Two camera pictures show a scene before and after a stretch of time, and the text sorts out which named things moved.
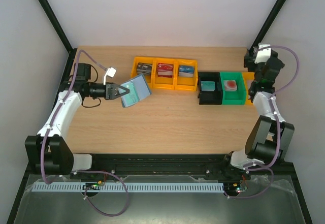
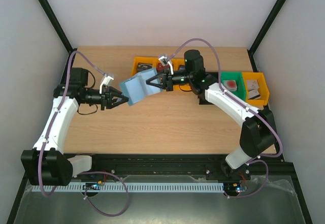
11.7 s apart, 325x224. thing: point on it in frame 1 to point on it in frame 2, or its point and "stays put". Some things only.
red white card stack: [230, 85] stays put
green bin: [237, 97] stays put
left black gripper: [110, 90] to [107, 97]
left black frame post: [57, 23] stays put
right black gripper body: [248, 58] to [168, 80]
